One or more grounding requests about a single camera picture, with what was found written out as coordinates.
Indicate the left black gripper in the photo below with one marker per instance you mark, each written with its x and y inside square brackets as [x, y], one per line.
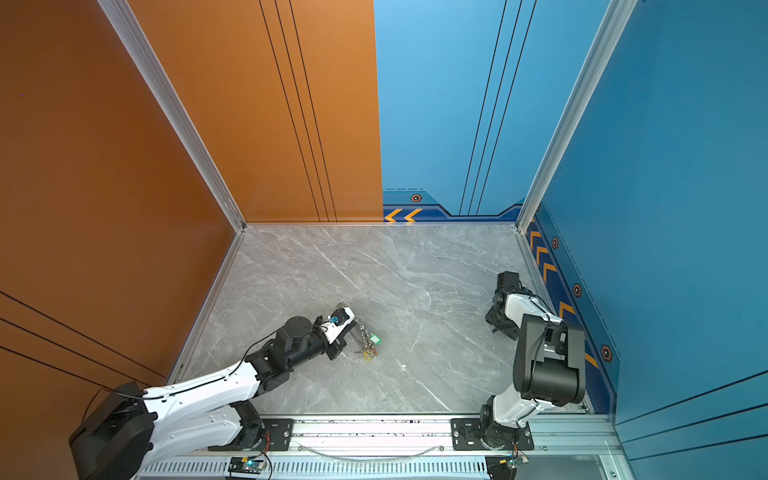
[338, 346]

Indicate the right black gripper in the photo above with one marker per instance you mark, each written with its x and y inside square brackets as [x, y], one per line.
[491, 317]

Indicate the bunch of coloured keys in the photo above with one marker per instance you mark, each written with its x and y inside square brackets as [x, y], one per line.
[369, 347]

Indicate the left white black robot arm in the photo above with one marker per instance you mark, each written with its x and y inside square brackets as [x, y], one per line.
[133, 428]

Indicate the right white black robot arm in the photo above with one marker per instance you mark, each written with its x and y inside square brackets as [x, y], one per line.
[549, 364]

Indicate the left green circuit board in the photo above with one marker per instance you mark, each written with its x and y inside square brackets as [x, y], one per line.
[247, 466]

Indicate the green circuit board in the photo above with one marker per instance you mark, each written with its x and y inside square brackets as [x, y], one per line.
[247, 466]
[505, 467]

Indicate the right green circuit board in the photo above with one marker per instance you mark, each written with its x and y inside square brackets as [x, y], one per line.
[505, 467]

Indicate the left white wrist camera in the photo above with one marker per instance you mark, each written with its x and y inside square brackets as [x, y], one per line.
[338, 323]

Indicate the aluminium front rail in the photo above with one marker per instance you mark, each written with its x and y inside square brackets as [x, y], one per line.
[398, 435]

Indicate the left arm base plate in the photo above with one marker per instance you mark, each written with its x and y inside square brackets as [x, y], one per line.
[263, 435]

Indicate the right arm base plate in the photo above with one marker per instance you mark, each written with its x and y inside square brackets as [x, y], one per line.
[468, 435]

